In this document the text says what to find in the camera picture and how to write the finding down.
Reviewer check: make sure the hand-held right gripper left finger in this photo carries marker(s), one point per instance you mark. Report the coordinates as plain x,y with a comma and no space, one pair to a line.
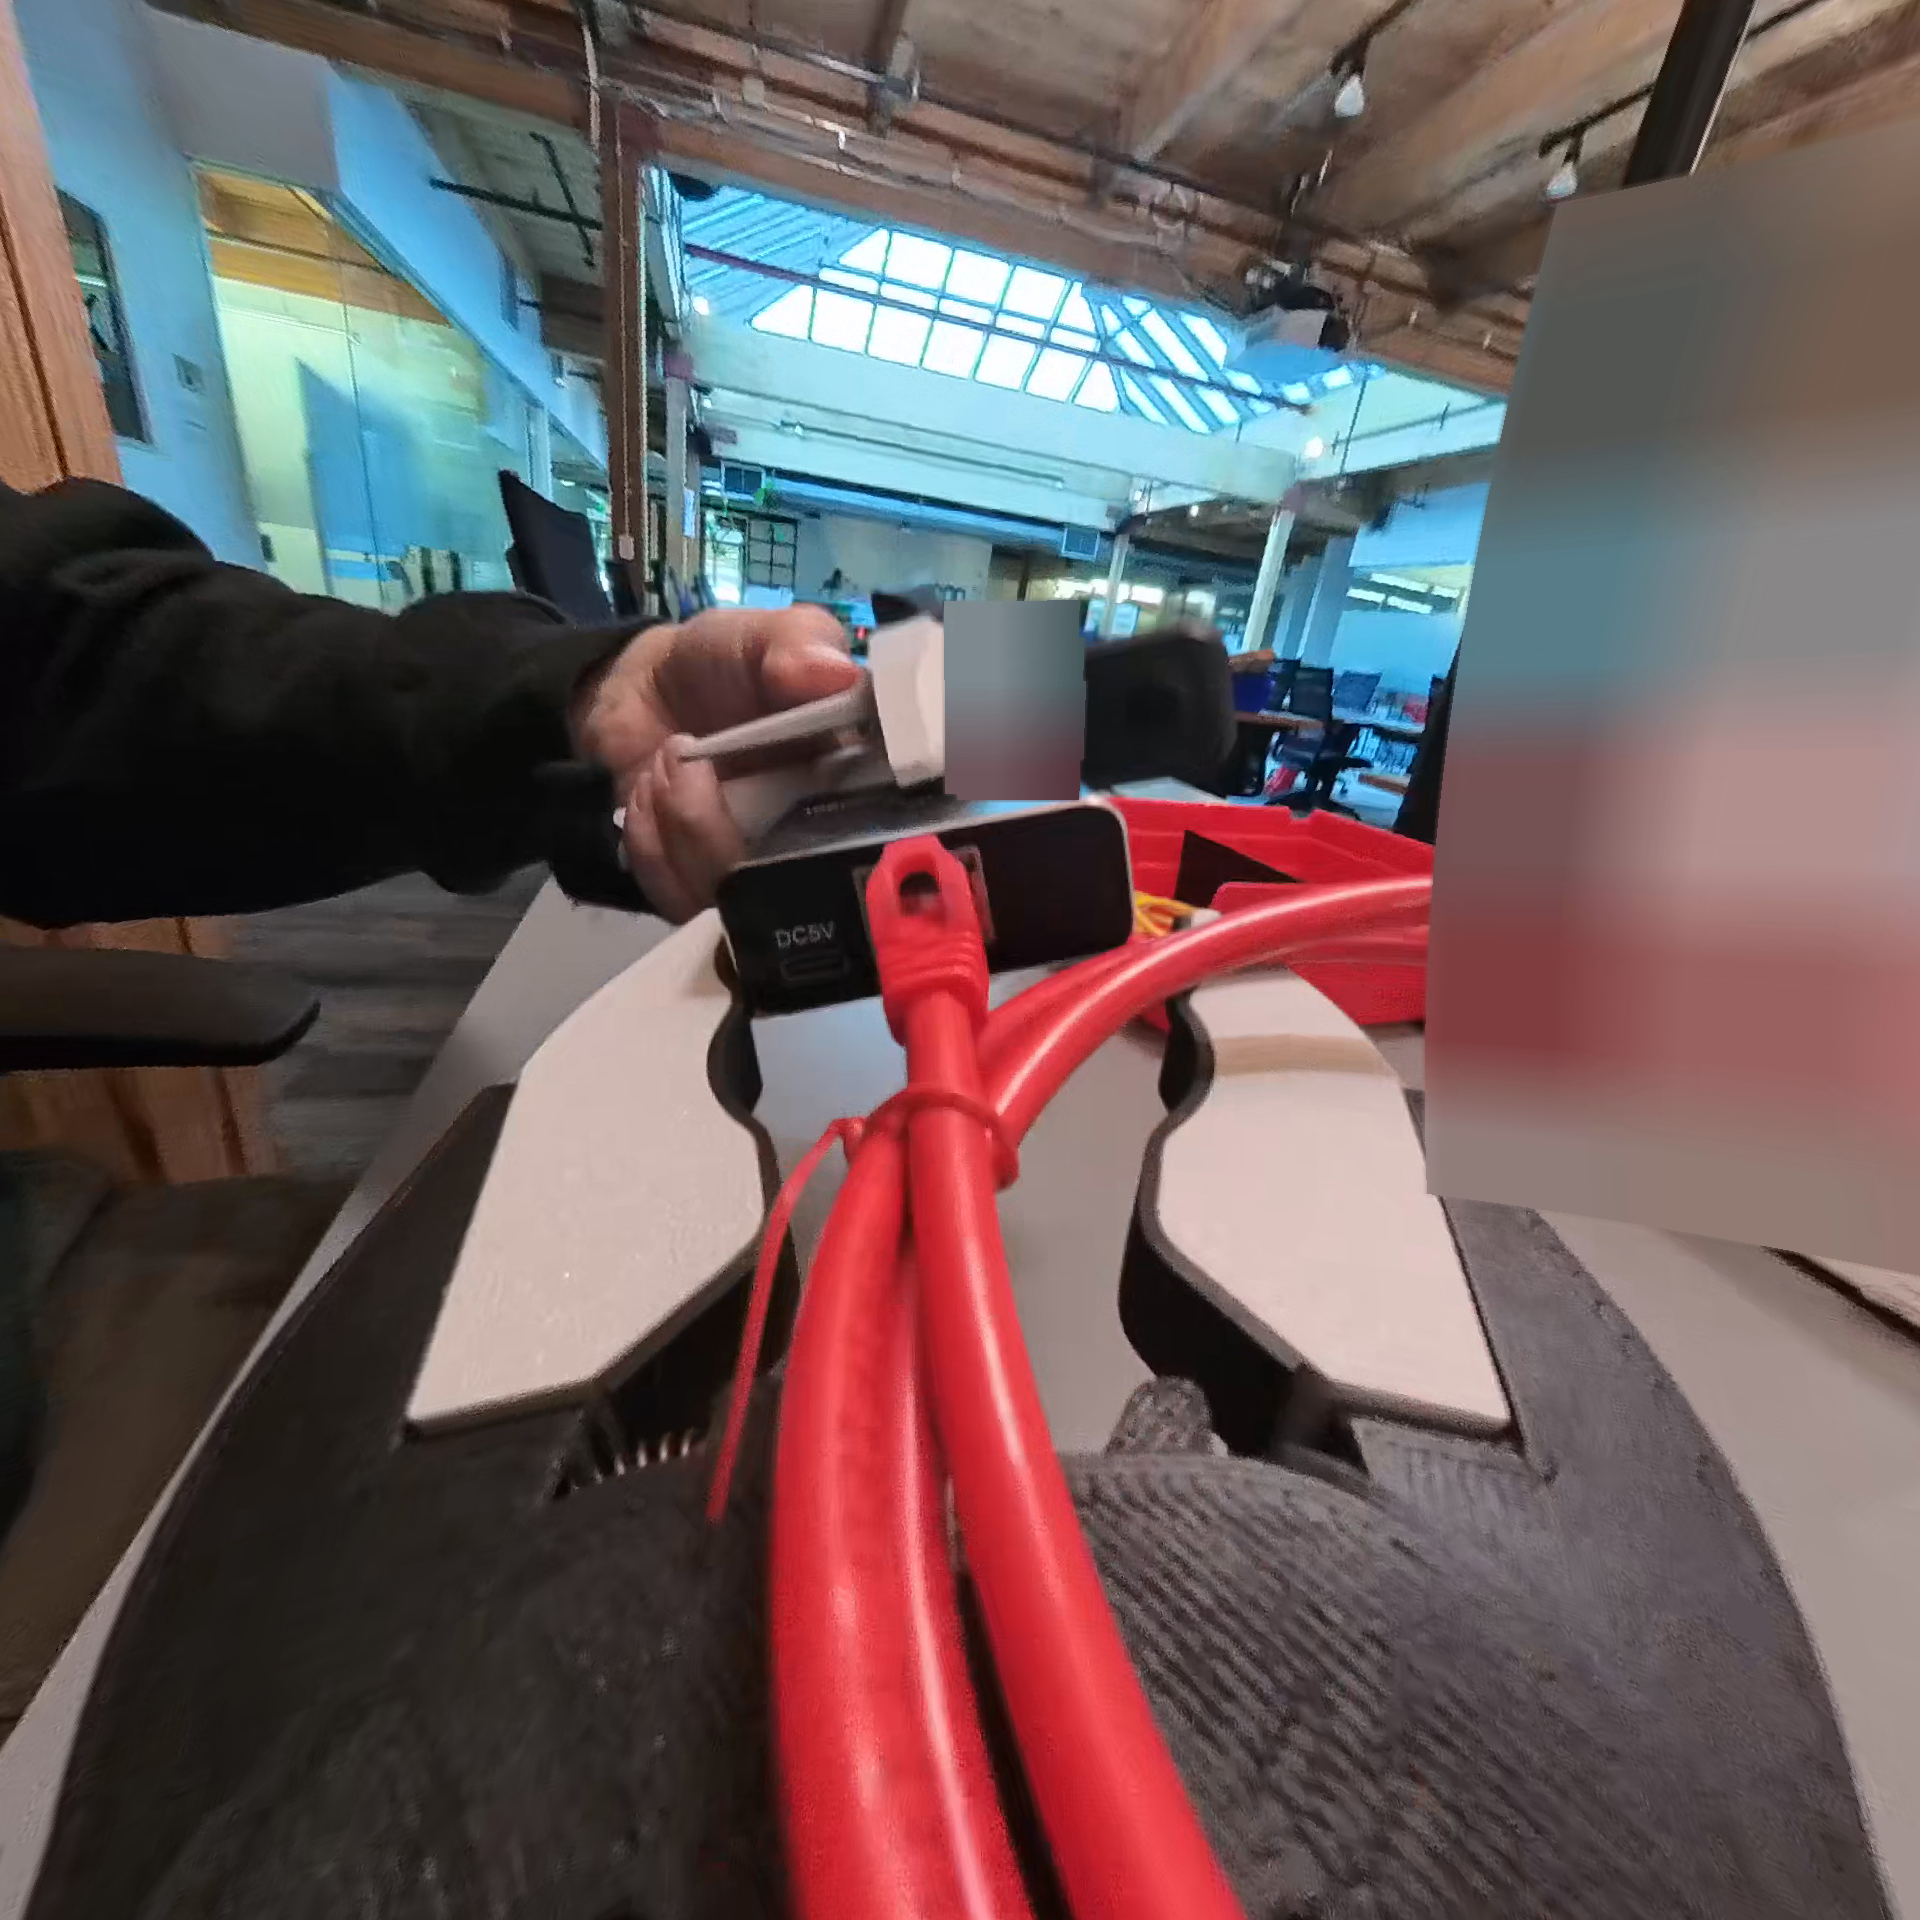
600,1170

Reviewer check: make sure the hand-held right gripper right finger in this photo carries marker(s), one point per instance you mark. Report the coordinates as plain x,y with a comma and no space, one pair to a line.
1306,1214

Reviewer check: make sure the black ethernet adapter box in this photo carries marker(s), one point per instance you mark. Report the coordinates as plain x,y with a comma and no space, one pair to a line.
1049,900

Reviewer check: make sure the person's left forearm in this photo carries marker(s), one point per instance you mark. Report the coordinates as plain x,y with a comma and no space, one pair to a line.
299,721

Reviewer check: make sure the person's left hand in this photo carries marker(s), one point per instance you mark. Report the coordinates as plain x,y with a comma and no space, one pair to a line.
675,675

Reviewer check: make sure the red plastic bin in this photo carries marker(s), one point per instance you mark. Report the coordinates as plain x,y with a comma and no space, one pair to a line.
1319,856

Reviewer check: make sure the ceiling projector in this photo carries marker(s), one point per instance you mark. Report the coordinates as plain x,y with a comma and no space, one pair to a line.
1291,322

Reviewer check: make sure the black office chair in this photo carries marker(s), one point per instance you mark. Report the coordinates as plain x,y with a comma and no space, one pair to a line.
149,1003

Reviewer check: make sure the black monitor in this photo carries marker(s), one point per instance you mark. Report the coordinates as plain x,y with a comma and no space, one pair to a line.
557,555

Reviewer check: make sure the white track light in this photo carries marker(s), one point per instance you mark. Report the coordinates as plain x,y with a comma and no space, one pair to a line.
1349,92
1562,177

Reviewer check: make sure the black vertical pole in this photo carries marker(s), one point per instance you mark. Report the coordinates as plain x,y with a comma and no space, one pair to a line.
1687,89

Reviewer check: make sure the wooden support post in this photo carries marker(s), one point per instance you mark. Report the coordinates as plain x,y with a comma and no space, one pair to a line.
626,375

